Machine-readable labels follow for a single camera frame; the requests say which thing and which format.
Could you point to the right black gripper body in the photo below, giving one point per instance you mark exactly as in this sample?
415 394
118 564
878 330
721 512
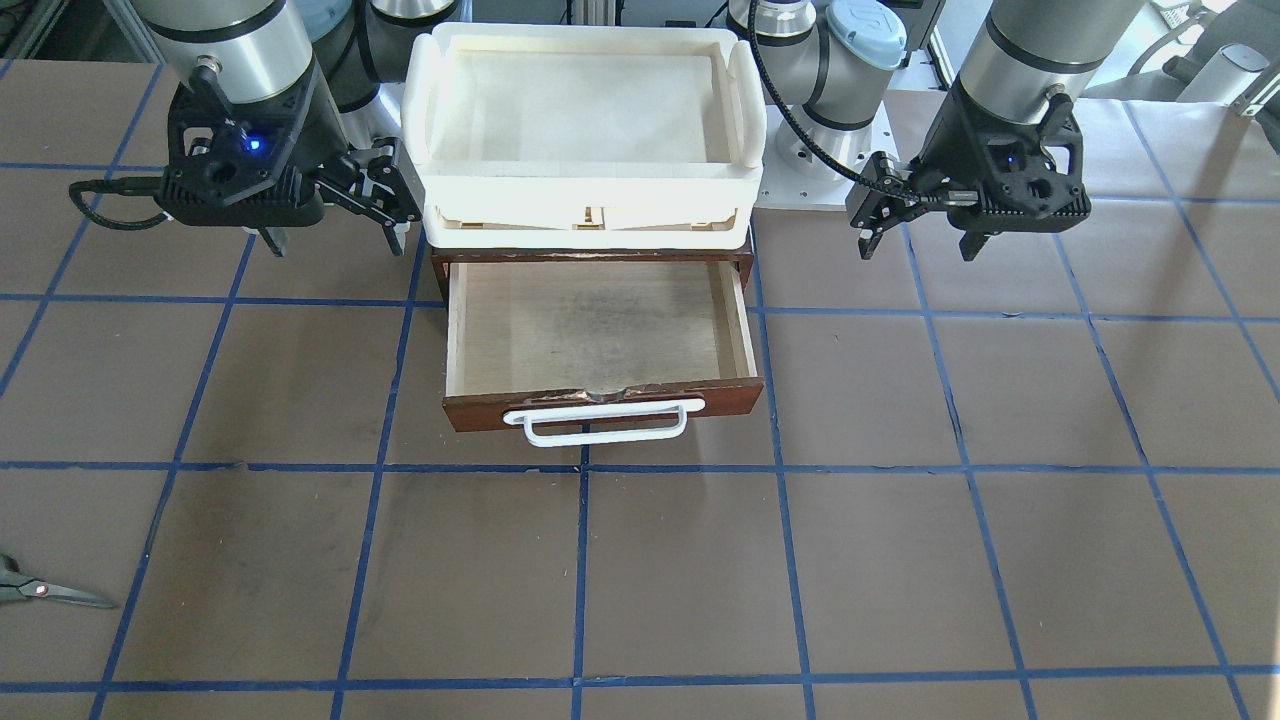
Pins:
327 146

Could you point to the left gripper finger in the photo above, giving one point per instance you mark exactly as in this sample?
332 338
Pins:
887 201
972 243

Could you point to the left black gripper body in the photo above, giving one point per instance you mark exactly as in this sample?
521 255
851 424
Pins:
937 158

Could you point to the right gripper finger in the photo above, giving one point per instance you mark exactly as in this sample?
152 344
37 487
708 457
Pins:
379 183
276 239

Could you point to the grey orange scissors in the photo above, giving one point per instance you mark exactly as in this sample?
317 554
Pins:
17 586

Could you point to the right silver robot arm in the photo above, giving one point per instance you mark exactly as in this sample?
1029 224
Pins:
261 47

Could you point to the dark brown wooden cabinet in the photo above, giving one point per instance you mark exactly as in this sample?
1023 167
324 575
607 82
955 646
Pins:
442 260

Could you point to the white plastic tray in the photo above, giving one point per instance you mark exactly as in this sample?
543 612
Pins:
584 137

